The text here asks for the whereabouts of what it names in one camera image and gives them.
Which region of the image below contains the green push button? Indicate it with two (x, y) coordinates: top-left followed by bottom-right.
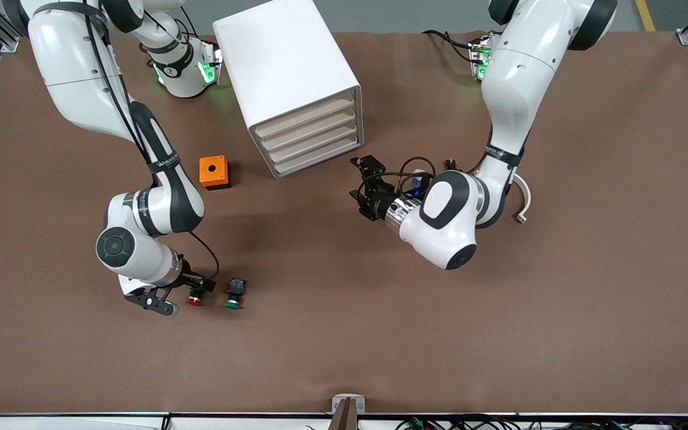
(225, 277), (248, 311)

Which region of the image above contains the orange box with hole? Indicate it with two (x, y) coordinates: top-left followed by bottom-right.
(199, 155), (232, 191)

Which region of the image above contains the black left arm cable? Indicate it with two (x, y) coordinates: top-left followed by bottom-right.
(380, 156), (440, 198)

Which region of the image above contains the white curved bracket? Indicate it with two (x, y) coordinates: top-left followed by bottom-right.
(511, 173), (532, 225)

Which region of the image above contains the black base cable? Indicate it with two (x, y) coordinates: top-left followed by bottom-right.
(422, 29), (477, 63)

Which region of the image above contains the black cable bundle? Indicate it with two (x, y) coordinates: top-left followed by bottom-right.
(398, 415), (688, 430)

